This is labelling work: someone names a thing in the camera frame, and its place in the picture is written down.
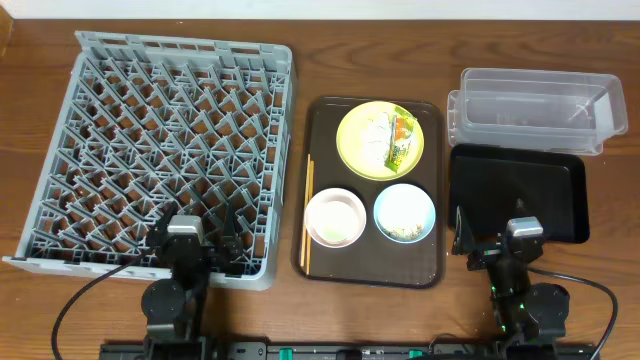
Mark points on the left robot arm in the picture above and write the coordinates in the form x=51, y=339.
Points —
x=174, y=307

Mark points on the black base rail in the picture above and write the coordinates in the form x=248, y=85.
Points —
x=262, y=351

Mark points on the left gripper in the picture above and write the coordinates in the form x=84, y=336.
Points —
x=201, y=248

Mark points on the dark brown serving tray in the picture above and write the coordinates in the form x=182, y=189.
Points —
x=373, y=259

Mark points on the clear plastic bin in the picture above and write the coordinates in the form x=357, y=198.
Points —
x=552, y=111

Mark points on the white tissue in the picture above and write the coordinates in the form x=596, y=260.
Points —
x=376, y=137

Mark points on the wooden chopstick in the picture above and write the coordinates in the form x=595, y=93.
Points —
x=308, y=213
x=302, y=256

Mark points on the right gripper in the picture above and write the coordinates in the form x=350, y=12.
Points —
x=493, y=254

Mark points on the black waste tray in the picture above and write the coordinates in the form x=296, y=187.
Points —
x=486, y=182

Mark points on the yellow-green round plate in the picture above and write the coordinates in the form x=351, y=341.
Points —
x=350, y=145

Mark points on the grey plastic dish rack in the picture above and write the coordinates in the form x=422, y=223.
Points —
x=151, y=121

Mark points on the green snack wrapper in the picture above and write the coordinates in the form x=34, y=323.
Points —
x=402, y=124

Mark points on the light blue bowl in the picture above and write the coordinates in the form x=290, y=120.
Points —
x=404, y=213

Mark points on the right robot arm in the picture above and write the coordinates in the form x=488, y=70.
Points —
x=531, y=315

